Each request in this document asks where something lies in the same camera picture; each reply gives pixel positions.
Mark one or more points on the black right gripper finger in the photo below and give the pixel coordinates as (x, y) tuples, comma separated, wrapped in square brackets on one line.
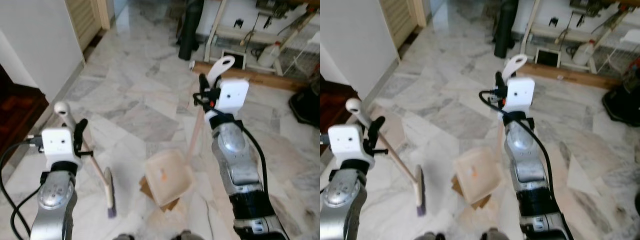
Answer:
[(203, 80), (498, 79)]

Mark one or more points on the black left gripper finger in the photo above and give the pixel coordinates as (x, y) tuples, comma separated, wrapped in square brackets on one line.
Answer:
[(81, 125), (377, 124)]

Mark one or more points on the wooden broom with white grip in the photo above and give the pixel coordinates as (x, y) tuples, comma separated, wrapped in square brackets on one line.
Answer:
[(419, 190), (107, 185)]

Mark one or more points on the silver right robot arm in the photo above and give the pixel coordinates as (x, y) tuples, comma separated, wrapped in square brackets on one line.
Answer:
[(235, 155), (525, 160)]

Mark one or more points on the black floor appliance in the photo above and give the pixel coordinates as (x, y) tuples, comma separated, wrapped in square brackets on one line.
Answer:
[(622, 105), (305, 105)]

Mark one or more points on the dark wooden stairs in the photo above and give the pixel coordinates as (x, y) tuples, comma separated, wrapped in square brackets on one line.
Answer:
[(15, 110), (332, 100)]

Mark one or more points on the black cylindrical bag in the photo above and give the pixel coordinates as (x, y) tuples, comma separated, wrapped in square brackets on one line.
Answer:
[(506, 27), (191, 30)]

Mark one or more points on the white metal rack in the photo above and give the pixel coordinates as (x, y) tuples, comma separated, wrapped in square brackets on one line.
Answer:
[(220, 31), (537, 30)]

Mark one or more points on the brown wooden plank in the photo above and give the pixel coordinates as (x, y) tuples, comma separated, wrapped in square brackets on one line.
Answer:
[(260, 77), (570, 75)]

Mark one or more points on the white plastic jug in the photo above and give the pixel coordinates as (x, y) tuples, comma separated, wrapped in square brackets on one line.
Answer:
[(270, 54), (582, 52)]

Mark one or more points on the grey left robot foot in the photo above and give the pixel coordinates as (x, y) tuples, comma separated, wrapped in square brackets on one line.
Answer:
[(430, 236), (122, 236)]

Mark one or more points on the grey robot foot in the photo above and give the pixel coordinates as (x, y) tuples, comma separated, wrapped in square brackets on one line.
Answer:
[(430, 236), (122, 236), (495, 235), (187, 235)]

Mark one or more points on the beige louvered door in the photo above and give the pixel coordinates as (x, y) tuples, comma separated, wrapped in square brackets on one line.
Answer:
[(400, 15), (82, 17)]

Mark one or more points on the grey right robot foot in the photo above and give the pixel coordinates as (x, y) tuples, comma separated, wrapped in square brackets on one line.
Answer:
[(495, 235), (187, 235)]

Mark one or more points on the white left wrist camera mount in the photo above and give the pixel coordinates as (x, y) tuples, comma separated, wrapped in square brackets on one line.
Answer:
[(57, 142), (347, 142)]

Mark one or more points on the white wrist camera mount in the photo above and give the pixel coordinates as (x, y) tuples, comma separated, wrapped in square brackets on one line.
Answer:
[(520, 92), (57, 142), (347, 142), (233, 95)]

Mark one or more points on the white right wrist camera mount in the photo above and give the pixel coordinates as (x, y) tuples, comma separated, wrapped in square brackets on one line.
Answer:
[(520, 92), (233, 95)]

